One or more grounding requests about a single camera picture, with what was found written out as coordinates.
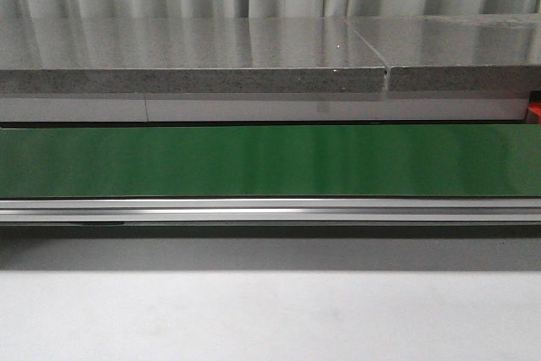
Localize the aluminium conveyor side rail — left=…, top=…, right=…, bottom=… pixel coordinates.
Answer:
left=1, top=197, right=540, bottom=224

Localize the grey speckled stone slab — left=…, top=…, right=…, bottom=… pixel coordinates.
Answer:
left=1, top=18, right=385, bottom=94

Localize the green conveyor belt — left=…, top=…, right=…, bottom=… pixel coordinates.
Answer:
left=1, top=124, right=540, bottom=198

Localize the red object at edge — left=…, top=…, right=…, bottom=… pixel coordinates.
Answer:
left=526, top=101, right=541, bottom=124

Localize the white cabinet panel under slab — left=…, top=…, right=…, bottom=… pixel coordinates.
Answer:
left=1, top=92, right=529, bottom=123

